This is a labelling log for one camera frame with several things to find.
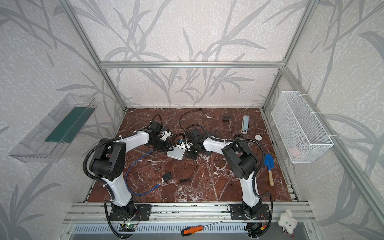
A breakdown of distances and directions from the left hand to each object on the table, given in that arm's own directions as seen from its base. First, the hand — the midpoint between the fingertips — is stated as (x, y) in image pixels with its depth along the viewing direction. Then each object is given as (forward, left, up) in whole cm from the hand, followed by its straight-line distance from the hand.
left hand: (173, 144), depth 95 cm
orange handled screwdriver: (-45, -13, +1) cm, 46 cm away
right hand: (-2, -10, -2) cm, 10 cm away
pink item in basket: (-14, -64, +19) cm, 68 cm away
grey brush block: (+15, -49, +2) cm, 51 cm away
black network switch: (-4, -22, -4) cm, 22 cm away
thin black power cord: (-21, -11, -3) cm, 24 cm away
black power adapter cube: (-19, +1, -2) cm, 20 cm away
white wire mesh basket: (-13, -60, +33) cm, 70 cm away
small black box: (+24, -37, -2) cm, 44 cm away
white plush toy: (-41, -58, +3) cm, 71 cm away
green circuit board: (-43, +17, -4) cm, 47 cm away
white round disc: (+8, -58, -4) cm, 59 cm away
